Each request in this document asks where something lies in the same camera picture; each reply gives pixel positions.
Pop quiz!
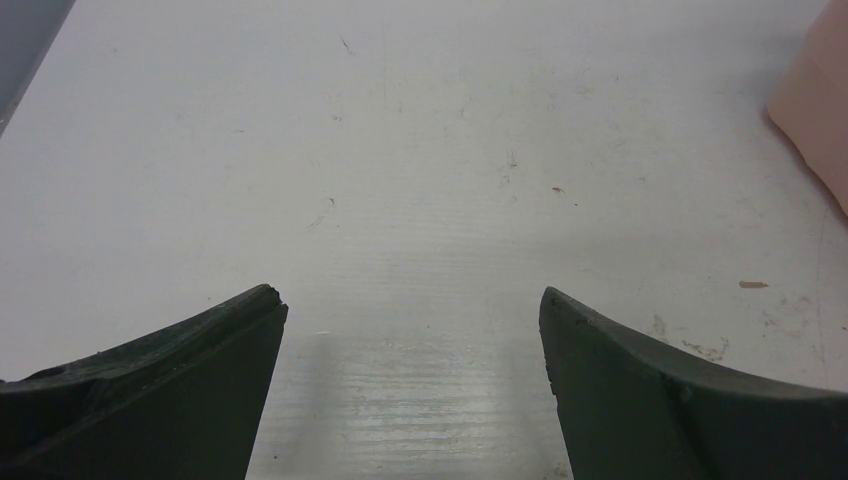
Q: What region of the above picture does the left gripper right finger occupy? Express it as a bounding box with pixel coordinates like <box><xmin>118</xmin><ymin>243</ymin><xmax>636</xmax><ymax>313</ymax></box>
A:
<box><xmin>539</xmin><ymin>287</ymin><xmax>847</xmax><ymax>479</ymax></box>

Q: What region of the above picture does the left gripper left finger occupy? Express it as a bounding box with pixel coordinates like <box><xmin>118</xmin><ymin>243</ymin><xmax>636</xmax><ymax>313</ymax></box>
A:
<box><xmin>1</xmin><ymin>284</ymin><xmax>288</xmax><ymax>479</ymax></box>

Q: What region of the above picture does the pink plastic bin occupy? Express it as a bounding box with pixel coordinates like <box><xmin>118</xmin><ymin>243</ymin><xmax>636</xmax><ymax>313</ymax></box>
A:
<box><xmin>766</xmin><ymin>1</ymin><xmax>847</xmax><ymax>210</ymax></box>

